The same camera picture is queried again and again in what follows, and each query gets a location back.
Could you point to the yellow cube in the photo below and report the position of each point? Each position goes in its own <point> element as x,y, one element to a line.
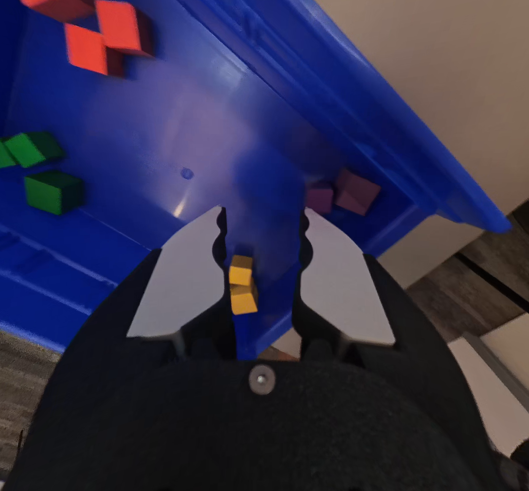
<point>240,270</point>
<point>244,299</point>

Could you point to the green cube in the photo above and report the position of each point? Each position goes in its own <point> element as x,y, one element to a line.
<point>24,150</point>
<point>5,156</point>
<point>49,191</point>

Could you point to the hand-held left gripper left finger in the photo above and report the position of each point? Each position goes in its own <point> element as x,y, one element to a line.
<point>182,288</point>

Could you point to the blue plastic bin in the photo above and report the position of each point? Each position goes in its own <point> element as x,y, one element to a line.
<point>144,106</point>

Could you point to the purple cube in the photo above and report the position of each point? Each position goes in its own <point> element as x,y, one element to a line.
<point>355,191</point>
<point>319,199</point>

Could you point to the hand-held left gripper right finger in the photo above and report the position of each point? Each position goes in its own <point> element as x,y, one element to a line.
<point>343,292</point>

